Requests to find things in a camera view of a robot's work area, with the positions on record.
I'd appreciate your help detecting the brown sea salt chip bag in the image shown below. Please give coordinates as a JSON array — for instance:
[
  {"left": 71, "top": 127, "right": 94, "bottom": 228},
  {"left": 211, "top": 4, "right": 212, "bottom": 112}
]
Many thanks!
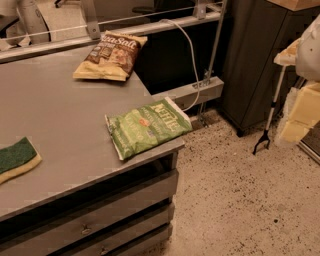
[{"left": 73, "top": 31, "right": 148, "bottom": 81}]

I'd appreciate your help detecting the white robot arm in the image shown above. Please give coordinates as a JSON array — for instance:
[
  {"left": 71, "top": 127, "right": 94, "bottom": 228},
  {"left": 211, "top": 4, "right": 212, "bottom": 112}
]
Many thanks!
[{"left": 274, "top": 14, "right": 320, "bottom": 82}]

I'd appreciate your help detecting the green Kettle chip bag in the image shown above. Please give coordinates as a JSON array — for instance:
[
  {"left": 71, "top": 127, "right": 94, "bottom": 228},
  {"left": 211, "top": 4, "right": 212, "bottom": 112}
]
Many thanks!
[{"left": 105, "top": 97, "right": 192, "bottom": 160}]

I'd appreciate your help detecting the reacher grabber tool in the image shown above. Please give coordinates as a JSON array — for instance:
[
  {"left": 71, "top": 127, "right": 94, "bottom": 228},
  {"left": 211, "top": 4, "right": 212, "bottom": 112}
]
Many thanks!
[{"left": 252, "top": 66, "right": 287, "bottom": 155}]

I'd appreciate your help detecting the grey drawer cabinet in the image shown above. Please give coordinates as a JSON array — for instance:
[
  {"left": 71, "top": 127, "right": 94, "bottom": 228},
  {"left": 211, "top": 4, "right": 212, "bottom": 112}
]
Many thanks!
[{"left": 0, "top": 151, "right": 180, "bottom": 256}]

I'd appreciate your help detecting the dark grey cabinet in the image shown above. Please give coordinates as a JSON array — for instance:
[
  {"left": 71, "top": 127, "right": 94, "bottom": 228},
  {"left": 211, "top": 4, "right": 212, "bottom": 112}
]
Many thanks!
[{"left": 221, "top": 0, "right": 320, "bottom": 137}]

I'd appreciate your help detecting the green and yellow sponge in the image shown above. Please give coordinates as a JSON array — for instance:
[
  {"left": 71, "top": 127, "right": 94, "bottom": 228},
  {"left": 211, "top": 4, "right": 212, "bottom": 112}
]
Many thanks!
[{"left": 0, "top": 137, "right": 42, "bottom": 184}]

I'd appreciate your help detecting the grey metal rail frame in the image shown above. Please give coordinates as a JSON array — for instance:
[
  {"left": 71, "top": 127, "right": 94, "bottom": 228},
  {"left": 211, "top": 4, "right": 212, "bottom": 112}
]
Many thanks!
[{"left": 0, "top": 0, "right": 227, "bottom": 111}]

